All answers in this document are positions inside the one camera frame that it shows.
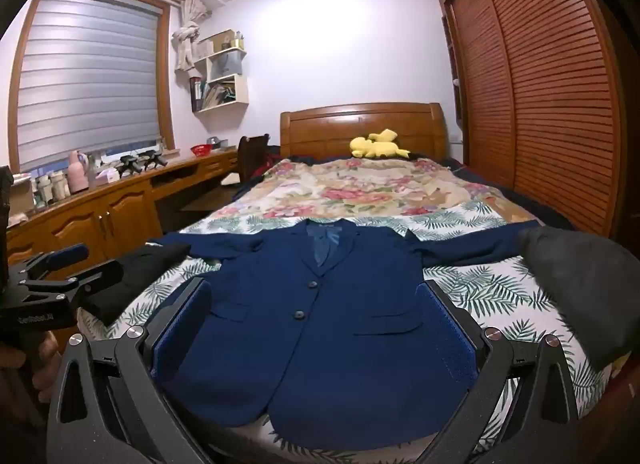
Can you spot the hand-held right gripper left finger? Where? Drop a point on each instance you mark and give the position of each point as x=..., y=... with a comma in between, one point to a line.
x=180, y=329

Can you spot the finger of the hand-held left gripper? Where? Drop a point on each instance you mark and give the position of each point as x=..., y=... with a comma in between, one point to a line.
x=95, y=275
x=65, y=253

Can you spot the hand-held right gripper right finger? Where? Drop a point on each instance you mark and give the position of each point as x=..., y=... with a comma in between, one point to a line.
x=455, y=339

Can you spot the navy blue suit jacket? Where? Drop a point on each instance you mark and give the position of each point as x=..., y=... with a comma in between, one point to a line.
x=325, y=344

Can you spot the person's left hand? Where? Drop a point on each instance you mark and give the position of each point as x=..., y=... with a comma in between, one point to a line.
x=47, y=364

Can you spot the black garment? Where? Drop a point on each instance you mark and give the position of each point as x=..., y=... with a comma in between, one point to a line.
x=140, y=269

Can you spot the leaf print bed sheet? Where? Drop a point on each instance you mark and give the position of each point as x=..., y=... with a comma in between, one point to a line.
x=500, y=294

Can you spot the wooden desk cabinet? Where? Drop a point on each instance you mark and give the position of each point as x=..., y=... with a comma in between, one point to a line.
x=115, y=209

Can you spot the white bottle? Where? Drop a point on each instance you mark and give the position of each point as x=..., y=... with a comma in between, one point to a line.
x=42, y=190
x=59, y=186

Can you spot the pink thermos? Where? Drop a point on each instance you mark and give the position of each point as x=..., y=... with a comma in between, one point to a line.
x=77, y=174

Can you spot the black device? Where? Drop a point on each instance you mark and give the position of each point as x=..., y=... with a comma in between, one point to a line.
x=131, y=164
x=154, y=159

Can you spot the dark grey garment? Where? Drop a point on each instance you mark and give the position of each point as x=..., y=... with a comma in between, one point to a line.
x=585, y=284

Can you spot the floral blanket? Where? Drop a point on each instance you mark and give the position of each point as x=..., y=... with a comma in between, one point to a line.
x=375, y=189

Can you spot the window with grey blind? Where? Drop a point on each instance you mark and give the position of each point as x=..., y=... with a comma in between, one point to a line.
x=90, y=79

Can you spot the grey container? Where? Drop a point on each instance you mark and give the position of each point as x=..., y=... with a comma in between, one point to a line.
x=214, y=142

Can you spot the red cloth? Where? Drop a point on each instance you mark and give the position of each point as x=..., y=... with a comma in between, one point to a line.
x=265, y=164

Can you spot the dark wooden chair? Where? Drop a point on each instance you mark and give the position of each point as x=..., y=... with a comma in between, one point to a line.
x=252, y=154

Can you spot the yellow plush toy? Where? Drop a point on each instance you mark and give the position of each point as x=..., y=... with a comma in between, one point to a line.
x=377, y=144

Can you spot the wooden headboard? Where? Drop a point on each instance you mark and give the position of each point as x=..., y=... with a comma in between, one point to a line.
x=360, y=129

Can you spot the tied beige curtain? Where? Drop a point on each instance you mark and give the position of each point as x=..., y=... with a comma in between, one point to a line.
x=189, y=34

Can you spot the wooden louvered wardrobe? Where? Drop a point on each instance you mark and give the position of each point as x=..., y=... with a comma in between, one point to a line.
x=540, y=84

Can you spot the white wall shelf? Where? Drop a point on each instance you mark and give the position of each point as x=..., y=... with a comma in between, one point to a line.
x=235, y=92

